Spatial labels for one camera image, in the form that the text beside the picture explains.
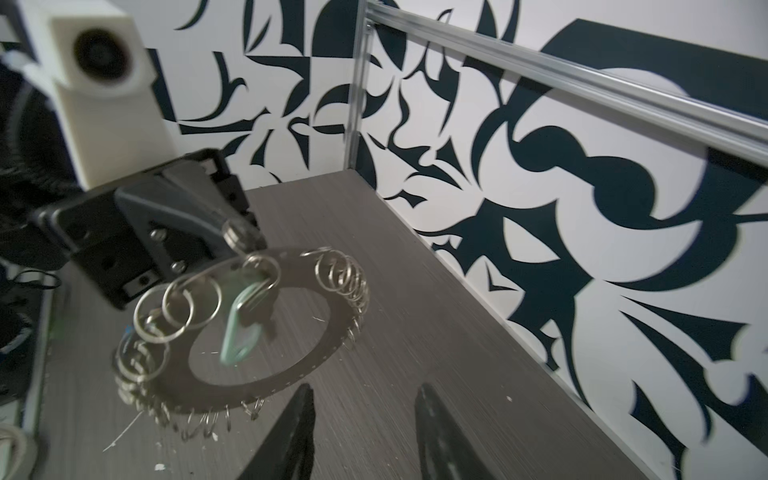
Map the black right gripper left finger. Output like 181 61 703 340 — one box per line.
238 383 316 480

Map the silver keyring with keys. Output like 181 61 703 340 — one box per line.
112 246 370 441

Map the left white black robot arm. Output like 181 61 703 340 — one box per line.
1 69 267 309

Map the clear tape roll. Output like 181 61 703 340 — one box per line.
1 424 38 480

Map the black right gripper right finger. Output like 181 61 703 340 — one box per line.
415 383 495 480

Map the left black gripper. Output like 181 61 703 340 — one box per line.
32 149 252 309

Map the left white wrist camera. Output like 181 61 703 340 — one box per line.
18 1 177 191

